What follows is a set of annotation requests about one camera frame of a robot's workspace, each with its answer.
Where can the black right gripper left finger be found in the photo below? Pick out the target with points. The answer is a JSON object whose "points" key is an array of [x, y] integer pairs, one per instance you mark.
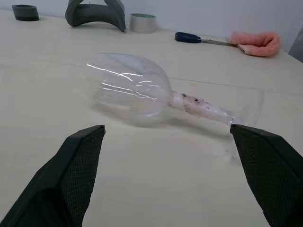
{"points": [[59, 179]]}

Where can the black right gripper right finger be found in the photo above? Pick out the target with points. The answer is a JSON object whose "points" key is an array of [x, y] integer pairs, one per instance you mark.
{"points": [[274, 175]]}

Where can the clear plastic cup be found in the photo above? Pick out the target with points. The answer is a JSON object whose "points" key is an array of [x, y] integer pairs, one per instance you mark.
{"points": [[132, 94]]}

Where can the pink fluffy cloth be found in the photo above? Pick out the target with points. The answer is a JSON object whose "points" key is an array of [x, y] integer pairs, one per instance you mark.
{"points": [[258, 45]]}

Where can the grey curved plastic piece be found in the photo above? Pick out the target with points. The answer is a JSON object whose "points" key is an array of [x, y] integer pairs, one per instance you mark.
{"points": [[78, 16]]}

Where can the black round holder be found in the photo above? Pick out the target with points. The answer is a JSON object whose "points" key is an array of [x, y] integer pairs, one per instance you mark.
{"points": [[24, 14]]}

